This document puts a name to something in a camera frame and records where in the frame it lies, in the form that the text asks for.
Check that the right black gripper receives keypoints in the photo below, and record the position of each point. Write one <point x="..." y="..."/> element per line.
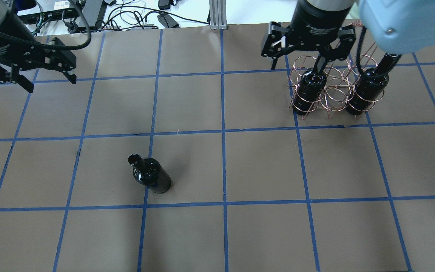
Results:
<point x="314" y="20"/>

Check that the dark wine bottle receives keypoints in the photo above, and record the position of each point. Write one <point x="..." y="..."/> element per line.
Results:
<point x="310" y="87"/>
<point x="148" y="172"/>

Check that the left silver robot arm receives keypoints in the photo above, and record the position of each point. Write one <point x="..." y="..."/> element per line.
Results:
<point x="20" y="51"/>

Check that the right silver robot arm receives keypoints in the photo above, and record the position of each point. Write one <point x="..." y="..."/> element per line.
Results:
<point x="397" y="26"/>

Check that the dark wine bottle in basket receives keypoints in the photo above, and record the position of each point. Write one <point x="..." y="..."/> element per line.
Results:
<point x="310" y="87"/>

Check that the black power brick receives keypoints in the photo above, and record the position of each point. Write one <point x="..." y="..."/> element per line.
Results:
<point x="167" y="21"/>

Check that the copper wire wine basket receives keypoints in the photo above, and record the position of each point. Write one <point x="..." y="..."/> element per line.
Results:
<point x="340" y="81"/>

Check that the aluminium frame post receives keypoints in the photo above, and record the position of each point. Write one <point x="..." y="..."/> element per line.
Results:
<point x="218" y="15"/>

